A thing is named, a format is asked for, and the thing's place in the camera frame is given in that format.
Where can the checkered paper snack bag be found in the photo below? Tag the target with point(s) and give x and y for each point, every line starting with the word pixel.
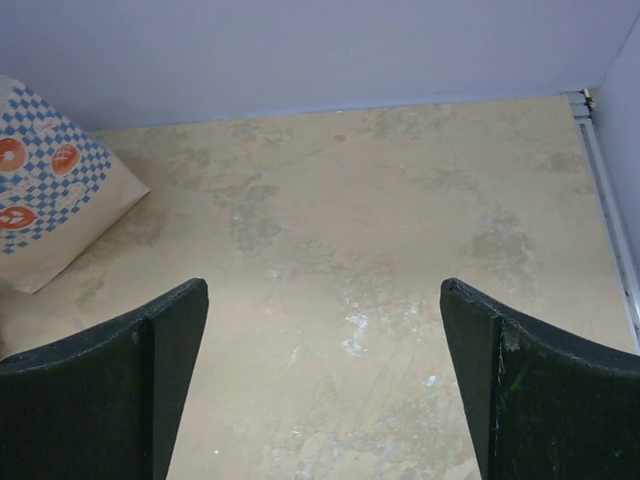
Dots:
pixel 60 189

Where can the aluminium table edge rail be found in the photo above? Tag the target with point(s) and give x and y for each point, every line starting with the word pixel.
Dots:
pixel 581 105

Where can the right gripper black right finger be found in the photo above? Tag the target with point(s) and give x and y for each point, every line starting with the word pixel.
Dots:
pixel 540 402

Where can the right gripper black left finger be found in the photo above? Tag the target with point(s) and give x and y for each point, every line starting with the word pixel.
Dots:
pixel 106 402

